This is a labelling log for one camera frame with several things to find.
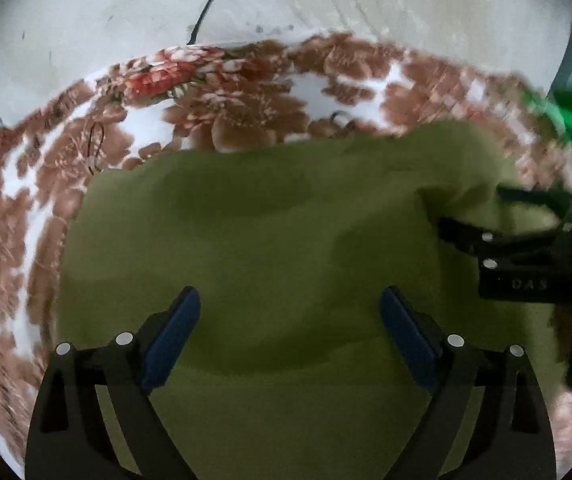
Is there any olive green garment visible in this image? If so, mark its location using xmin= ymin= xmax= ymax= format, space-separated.
xmin=56 ymin=121 xmax=572 ymax=480

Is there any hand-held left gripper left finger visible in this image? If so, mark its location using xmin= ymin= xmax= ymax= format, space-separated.
xmin=24 ymin=286 xmax=201 ymax=480

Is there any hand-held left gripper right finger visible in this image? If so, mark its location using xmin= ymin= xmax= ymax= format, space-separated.
xmin=380 ymin=286 xmax=558 ymax=480

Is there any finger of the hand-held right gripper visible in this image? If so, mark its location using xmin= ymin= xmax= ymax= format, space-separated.
xmin=496 ymin=185 xmax=572 ymax=209
xmin=437 ymin=216 xmax=569 ymax=262

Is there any black wall cable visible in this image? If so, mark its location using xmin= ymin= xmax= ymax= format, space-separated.
xmin=186 ymin=0 xmax=237 ymax=46

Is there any floral brown white blanket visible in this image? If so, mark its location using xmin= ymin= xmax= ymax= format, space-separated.
xmin=0 ymin=31 xmax=572 ymax=478

